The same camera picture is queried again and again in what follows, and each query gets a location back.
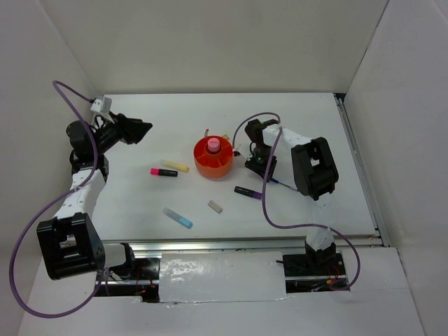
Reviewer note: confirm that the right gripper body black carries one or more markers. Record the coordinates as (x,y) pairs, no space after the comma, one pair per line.
(260,159)

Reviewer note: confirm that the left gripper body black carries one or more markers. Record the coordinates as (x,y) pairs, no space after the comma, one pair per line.
(111,133)

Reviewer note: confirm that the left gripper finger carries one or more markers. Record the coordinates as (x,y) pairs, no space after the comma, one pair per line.
(135,133)
(132,123)

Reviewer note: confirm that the blue pen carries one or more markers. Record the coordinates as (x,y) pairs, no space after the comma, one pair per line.
(282,184)

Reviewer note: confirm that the pink black highlighter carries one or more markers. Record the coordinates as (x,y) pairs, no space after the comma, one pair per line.
(163,172)

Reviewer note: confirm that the yellow highlighter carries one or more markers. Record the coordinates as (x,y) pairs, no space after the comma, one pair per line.
(175,165)

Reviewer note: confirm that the blue clear highlighter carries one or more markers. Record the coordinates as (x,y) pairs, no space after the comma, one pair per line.
(178,218)

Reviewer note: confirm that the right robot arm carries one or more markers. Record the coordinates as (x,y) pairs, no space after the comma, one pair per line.
(304,165)

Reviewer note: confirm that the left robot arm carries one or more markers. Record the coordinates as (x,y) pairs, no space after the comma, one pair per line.
(69,242)

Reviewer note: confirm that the purple black highlighter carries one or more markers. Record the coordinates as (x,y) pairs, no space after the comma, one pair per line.
(248,192)

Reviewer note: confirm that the orange round organizer container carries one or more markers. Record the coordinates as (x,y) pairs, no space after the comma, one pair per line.
(213,166)

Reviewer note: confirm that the beige eraser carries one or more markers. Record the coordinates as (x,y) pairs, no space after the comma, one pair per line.
(216,207)

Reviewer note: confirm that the white cover panel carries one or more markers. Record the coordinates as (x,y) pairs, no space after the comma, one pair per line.
(221,277)

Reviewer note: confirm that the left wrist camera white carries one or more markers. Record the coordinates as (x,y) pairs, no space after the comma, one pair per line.
(101,106)

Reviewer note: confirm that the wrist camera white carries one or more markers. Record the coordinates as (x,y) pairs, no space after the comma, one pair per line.
(101,106)
(244,149)

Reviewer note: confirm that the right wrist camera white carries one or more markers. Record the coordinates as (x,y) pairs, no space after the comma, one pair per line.
(244,149)

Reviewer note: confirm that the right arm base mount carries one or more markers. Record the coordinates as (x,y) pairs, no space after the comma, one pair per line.
(302,277)

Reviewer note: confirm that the aluminium front rail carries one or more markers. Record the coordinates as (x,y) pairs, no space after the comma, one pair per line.
(210,245)

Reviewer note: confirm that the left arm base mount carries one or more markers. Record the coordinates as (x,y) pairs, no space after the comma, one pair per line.
(136,278)

